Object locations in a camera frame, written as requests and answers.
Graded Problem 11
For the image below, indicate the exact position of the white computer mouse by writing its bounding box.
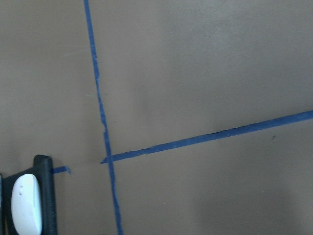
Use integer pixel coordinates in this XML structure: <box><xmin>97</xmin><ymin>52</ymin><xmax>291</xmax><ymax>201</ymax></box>
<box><xmin>11</xmin><ymin>174</ymin><xmax>43</xmax><ymax>235</ymax></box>

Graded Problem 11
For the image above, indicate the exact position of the black mouse pad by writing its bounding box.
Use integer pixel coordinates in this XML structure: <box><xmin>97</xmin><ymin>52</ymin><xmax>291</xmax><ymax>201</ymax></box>
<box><xmin>0</xmin><ymin>155</ymin><xmax>58</xmax><ymax>235</ymax></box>

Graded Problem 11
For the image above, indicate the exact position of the grey laptop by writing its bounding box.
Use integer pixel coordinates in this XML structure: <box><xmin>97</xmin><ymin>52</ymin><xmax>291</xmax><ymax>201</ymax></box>
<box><xmin>0</xmin><ymin>174</ymin><xmax>2</xmax><ymax>226</ymax></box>

